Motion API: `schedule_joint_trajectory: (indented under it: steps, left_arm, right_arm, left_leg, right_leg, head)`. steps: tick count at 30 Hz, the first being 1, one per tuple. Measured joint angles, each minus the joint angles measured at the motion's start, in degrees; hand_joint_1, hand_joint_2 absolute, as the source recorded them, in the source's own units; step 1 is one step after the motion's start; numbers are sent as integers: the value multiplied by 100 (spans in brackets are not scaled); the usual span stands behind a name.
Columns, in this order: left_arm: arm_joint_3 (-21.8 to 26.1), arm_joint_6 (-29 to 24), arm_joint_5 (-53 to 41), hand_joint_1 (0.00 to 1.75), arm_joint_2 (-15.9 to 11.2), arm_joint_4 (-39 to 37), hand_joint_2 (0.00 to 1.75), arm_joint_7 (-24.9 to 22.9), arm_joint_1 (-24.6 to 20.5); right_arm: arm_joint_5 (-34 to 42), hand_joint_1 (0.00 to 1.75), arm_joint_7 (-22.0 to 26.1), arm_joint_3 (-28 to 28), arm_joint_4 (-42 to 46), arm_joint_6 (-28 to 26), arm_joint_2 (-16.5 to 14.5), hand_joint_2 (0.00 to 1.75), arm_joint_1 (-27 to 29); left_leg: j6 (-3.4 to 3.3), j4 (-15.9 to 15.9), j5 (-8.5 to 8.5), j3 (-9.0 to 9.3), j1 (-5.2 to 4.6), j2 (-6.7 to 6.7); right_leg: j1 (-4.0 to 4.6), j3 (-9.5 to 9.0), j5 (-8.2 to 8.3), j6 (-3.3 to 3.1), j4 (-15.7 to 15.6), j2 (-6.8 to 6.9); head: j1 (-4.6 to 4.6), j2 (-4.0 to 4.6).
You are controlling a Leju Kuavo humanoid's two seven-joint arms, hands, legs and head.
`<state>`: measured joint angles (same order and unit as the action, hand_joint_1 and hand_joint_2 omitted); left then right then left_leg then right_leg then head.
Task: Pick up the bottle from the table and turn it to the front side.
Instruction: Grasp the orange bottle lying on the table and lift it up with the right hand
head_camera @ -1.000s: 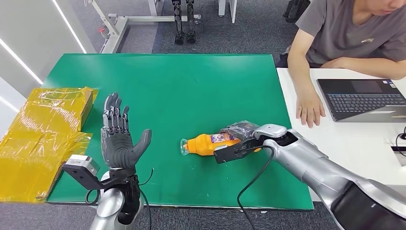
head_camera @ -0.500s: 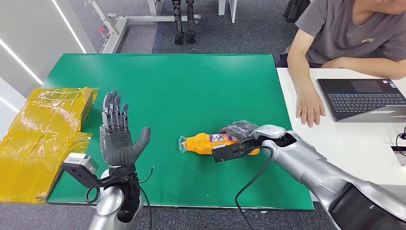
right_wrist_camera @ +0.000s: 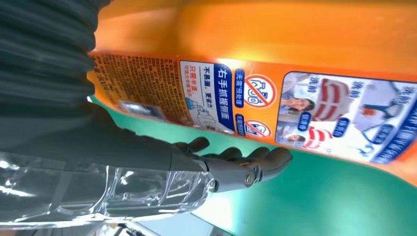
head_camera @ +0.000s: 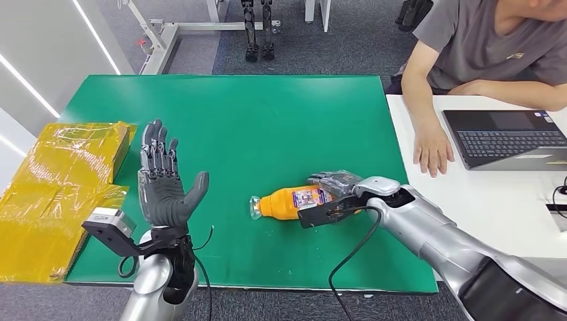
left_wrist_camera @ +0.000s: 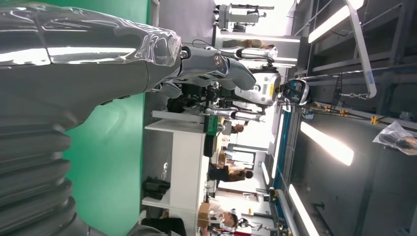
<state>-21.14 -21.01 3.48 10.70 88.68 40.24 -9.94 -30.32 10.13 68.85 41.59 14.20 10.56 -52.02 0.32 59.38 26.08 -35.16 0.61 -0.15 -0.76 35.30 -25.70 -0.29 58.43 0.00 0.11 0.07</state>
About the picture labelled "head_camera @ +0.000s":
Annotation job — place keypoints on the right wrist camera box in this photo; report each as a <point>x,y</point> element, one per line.
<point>319,216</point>

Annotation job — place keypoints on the person's left forearm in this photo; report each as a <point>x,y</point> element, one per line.
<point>522,94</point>

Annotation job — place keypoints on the black robot leg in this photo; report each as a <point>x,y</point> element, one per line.
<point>250,31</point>
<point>267,31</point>

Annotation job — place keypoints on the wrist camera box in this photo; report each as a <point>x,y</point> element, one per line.
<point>110,219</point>
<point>319,216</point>

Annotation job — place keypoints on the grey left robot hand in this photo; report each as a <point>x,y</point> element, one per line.
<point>161,195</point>

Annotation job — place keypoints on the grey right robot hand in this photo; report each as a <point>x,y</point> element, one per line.
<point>376,186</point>

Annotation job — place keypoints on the white metal stand frame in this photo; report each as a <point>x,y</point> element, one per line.
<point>164,42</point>

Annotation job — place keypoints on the orange plastic bottle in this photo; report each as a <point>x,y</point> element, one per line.
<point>279,206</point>

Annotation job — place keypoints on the green table mat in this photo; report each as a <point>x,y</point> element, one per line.
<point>265,133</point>

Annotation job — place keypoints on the white desk device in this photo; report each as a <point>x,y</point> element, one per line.
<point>559,217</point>

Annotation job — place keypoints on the white light strip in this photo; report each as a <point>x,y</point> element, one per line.
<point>12,146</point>
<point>29,85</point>

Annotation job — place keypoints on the yellow wrapped cardboard box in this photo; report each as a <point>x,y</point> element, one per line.
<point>53,177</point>

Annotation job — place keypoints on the dark grey laptop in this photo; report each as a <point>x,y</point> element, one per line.
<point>505,141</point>

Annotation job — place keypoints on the person's right hand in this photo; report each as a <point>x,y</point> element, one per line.
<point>432,148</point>

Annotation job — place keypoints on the person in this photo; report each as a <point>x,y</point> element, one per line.
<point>478,44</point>

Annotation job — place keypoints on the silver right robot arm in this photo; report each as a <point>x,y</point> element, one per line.
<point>443,243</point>

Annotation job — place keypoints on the black shoes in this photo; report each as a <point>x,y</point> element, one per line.
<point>414,15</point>

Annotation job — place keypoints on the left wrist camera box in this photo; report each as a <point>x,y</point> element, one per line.
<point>110,219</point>

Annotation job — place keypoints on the white desk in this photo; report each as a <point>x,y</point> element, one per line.
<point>487,212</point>

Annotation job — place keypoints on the white table legs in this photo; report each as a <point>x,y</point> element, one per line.
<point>325,15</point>

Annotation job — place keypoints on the person's right forearm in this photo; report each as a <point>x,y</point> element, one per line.
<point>418,104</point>

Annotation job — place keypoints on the person's left hand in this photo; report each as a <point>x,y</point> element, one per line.
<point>465,89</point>

